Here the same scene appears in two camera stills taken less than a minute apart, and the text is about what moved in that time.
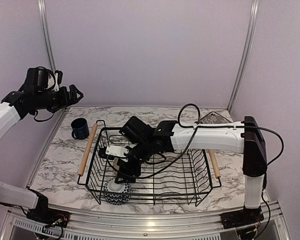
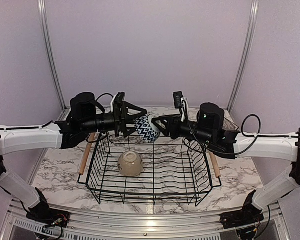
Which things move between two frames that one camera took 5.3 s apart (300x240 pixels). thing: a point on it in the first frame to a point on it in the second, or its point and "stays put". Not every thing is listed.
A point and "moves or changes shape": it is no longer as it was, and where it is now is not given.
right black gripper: (123, 168) to (173, 121)
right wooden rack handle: (214, 163) stays put
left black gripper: (64, 100) to (120, 118)
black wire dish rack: (184, 178) stays put
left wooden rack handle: (88, 150) stays put
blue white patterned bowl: (117, 193) moves or changes shape
